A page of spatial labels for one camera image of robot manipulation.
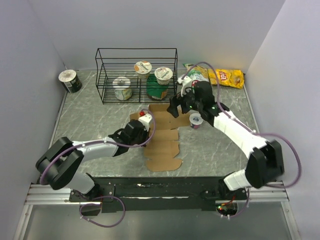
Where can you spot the green lidded brown jar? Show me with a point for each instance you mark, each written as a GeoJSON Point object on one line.
{"type": "Point", "coordinates": [154, 90]}

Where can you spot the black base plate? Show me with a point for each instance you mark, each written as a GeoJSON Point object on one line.
{"type": "Point", "coordinates": [115, 194]}

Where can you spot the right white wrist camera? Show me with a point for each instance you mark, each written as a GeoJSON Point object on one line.
{"type": "Point", "coordinates": [185, 83]}

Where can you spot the pale yogurt cup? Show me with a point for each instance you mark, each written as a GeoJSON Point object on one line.
{"type": "Point", "coordinates": [122, 88]}

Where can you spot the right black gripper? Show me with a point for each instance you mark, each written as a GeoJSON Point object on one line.
{"type": "Point", "coordinates": [172, 108]}

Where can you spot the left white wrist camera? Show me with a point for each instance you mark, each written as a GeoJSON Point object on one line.
{"type": "Point", "coordinates": [146, 119]}

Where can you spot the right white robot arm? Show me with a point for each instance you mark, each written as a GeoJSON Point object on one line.
{"type": "Point", "coordinates": [265, 158]}

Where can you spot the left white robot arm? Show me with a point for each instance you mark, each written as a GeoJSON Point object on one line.
{"type": "Point", "coordinates": [58, 167]}

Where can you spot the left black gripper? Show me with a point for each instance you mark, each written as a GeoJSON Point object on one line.
{"type": "Point", "coordinates": [146, 135]}

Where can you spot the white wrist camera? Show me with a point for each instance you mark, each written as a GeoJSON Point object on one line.
{"type": "Point", "coordinates": [185, 83]}
{"type": "Point", "coordinates": [146, 119]}

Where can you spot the black chips can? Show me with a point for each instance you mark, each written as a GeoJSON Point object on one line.
{"type": "Point", "coordinates": [70, 80]}

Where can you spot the black wire rack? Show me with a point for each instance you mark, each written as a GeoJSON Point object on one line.
{"type": "Point", "coordinates": [112, 63]}

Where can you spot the yellow Lays chips bag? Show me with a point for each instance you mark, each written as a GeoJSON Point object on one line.
{"type": "Point", "coordinates": [227, 77]}

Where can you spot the brown cardboard box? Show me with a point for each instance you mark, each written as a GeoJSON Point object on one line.
{"type": "Point", "coordinates": [162, 150]}

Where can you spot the aluminium rail frame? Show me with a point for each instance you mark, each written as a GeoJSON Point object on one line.
{"type": "Point", "coordinates": [48, 214]}

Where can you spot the orange yogurt cup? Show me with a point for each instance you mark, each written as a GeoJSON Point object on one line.
{"type": "Point", "coordinates": [143, 69]}

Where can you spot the green Chuba chips bag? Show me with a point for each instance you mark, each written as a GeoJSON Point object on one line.
{"type": "Point", "coordinates": [197, 74]}

